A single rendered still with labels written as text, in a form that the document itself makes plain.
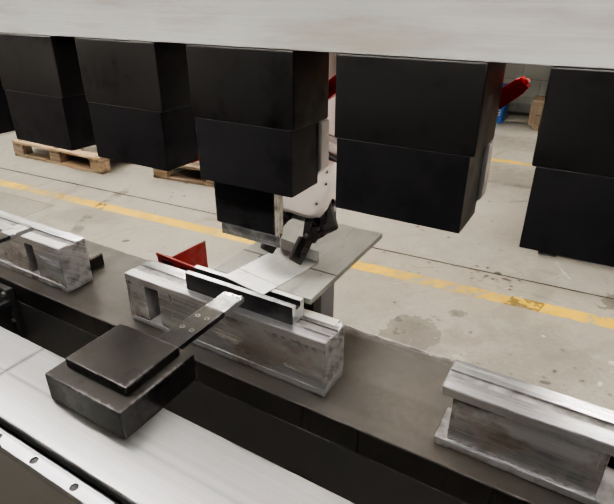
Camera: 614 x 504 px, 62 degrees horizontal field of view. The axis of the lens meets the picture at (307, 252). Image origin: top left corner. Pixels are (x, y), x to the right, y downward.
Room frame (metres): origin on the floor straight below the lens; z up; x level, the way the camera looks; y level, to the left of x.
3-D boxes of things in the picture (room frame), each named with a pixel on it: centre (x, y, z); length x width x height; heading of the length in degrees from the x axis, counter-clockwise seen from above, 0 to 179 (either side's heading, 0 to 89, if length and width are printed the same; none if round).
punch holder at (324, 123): (0.65, 0.06, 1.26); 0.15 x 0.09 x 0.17; 60
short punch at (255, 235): (0.66, 0.08, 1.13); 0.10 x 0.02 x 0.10; 60
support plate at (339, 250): (0.78, 0.01, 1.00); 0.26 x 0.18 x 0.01; 150
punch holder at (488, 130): (0.54, -0.11, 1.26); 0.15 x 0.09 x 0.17; 60
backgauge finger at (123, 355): (0.52, 0.17, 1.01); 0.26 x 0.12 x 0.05; 150
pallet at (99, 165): (4.85, 2.08, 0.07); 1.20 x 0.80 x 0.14; 61
